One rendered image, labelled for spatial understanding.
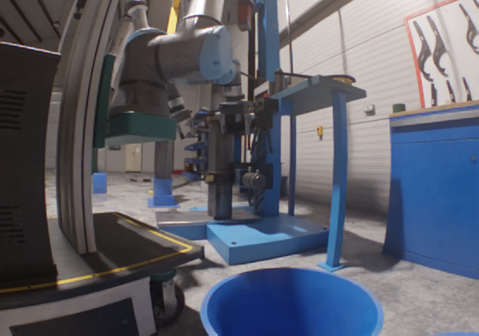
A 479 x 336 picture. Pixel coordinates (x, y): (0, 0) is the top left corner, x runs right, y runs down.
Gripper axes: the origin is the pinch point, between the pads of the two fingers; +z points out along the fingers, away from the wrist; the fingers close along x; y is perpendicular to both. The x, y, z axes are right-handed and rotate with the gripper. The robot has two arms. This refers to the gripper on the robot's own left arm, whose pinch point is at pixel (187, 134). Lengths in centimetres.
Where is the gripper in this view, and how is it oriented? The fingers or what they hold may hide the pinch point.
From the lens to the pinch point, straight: 137.2
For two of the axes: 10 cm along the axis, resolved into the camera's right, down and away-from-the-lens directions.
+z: 3.4, 9.2, 1.8
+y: 6.2, -3.6, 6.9
